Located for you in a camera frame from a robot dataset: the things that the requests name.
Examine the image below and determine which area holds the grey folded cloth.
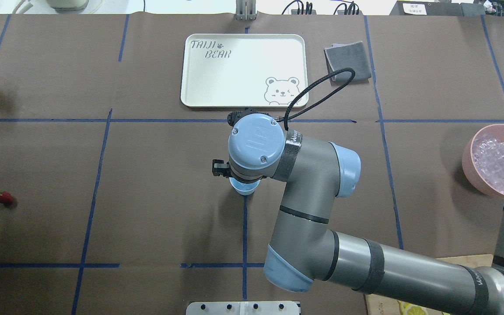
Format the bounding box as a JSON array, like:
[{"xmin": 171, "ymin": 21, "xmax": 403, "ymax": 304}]
[{"xmin": 324, "ymin": 41, "xmax": 372, "ymax": 82}]

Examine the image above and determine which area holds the clear ice cubes pile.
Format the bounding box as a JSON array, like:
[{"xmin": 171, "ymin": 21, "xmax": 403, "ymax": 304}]
[{"xmin": 471, "ymin": 133, "xmax": 504, "ymax": 195}]

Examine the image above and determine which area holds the light blue plastic cup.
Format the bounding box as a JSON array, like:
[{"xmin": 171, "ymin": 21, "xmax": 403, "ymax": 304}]
[{"xmin": 229, "ymin": 178, "xmax": 261, "ymax": 196}]

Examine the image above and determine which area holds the red strawberry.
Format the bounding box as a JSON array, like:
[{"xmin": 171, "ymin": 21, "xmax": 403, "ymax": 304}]
[{"xmin": 0, "ymin": 191, "xmax": 15, "ymax": 206}]

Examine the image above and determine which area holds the lemon slices row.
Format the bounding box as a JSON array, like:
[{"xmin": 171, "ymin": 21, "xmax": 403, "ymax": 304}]
[{"xmin": 398, "ymin": 301, "xmax": 439, "ymax": 315}]

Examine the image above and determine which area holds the pink bowl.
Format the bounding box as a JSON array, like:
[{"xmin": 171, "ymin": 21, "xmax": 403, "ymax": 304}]
[{"xmin": 462, "ymin": 124, "xmax": 504, "ymax": 199}]

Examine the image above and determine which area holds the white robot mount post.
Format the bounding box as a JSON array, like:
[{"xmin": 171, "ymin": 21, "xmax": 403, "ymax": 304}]
[{"xmin": 185, "ymin": 301, "xmax": 301, "ymax": 315}]

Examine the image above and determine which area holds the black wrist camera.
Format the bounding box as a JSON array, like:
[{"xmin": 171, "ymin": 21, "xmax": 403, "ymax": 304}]
[{"xmin": 227, "ymin": 108, "xmax": 279, "ymax": 126}]

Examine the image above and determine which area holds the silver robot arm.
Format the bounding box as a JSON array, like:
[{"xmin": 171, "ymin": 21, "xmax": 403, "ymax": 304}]
[{"xmin": 228, "ymin": 113, "xmax": 504, "ymax": 315}]

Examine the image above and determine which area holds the black camera cable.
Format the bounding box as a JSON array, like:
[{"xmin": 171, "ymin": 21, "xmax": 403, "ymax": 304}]
[{"xmin": 283, "ymin": 67, "xmax": 357, "ymax": 131}]

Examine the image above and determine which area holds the wooden cutting board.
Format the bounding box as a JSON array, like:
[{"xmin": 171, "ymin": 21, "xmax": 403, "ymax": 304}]
[{"xmin": 365, "ymin": 254, "xmax": 495, "ymax": 315}]

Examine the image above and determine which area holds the aluminium frame post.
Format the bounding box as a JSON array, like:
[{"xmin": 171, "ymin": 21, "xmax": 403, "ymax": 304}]
[{"xmin": 235, "ymin": 0, "xmax": 257, "ymax": 21}]

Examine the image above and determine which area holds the cream bear tray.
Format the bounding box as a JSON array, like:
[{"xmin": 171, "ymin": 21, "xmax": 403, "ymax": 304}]
[{"xmin": 180, "ymin": 34, "xmax": 308, "ymax": 108}]

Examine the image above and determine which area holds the black box with label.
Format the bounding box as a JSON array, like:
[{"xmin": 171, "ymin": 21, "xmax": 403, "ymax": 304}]
[{"xmin": 389, "ymin": 0, "xmax": 486, "ymax": 17}]

